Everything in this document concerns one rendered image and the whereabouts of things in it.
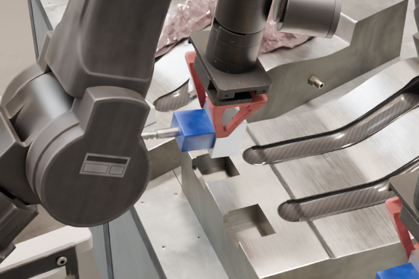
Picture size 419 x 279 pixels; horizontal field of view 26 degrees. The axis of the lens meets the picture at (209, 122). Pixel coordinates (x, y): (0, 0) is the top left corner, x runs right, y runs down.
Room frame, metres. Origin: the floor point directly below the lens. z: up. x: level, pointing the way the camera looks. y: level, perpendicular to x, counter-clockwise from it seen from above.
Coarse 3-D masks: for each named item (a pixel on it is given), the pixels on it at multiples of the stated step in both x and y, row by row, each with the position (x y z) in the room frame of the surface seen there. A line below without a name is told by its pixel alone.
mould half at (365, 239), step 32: (416, 64) 1.02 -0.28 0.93; (352, 96) 0.99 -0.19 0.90; (384, 96) 0.97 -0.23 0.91; (256, 128) 0.94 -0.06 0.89; (288, 128) 0.94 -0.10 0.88; (320, 128) 0.94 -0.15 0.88; (384, 128) 0.92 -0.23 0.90; (416, 128) 0.90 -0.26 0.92; (320, 160) 0.87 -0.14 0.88; (352, 160) 0.88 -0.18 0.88; (384, 160) 0.87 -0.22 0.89; (192, 192) 0.87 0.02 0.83; (224, 192) 0.81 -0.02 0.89; (256, 192) 0.81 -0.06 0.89; (288, 192) 0.81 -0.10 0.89; (320, 192) 0.81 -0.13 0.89; (288, 224) 0.75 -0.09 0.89; (320, 224) 0.76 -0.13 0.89; (352, 224) 0.76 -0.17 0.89; (384, 224) 0.76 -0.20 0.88; (224, 256) 0.76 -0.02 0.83; (256, 256) 0.70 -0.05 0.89; (288, 256) 0.70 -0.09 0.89; (320, 256) 0.70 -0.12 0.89; (352, 256) 0.71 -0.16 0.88; (384, 256) 0.73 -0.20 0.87
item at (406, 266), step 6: (414, 252) 0.64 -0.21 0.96; (414, 258) 0.64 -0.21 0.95; (408, 264) 0.64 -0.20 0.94; (414, 264) 0.64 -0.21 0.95; (384, 270) 0.63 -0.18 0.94; (390, 270) 0.63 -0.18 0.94; (396, 270) 0.63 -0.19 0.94; (402, 270) 0.63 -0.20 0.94; (408, 270) 0.63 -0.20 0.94; (414, 270) 0.63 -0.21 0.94; (378, 276) 0.63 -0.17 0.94; (384, 276) 0.62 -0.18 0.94; (390, 276) 0.62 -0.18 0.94; (396, 276) 0.62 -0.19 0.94; (402, 276) 0.62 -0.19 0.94; (408, 276) 0.62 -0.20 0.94; (414, 276) 0.62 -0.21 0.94
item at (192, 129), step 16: (176, 112) 0.85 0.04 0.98; (192, 112) 0.86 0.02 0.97; (208, 112) 0.86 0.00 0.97; (224, 112) 0.85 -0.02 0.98; (176, 128) 0.83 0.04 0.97; (192, 128) 0.83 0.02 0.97; (208, 128) 0.83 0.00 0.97; (240, 128) 0.84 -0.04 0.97; (192, 144) 0.82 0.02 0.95; (208, 144) 0.83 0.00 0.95; (224, 144) 0.83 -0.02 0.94; (240, 144) 0.84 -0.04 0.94
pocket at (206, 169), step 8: (192, 160) 0.87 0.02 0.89; (200, 160) 0.88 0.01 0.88; (208, 160) 0.88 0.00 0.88; (216, 160) 0.89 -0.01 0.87; (224, 160) 0.89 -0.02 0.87; (200, 168) 0.88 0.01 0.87; (208, 168) 0.88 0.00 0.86; (216, 168) 0.88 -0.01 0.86; (224, 168) 0.88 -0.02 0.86; (232, 168) 0.87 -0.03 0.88; (200, 176) 0.85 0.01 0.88; (208, 176) 0.87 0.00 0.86; (216, 176) 0.87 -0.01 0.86; (224, 176) 0.87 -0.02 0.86; (232, 176) 0.86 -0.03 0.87
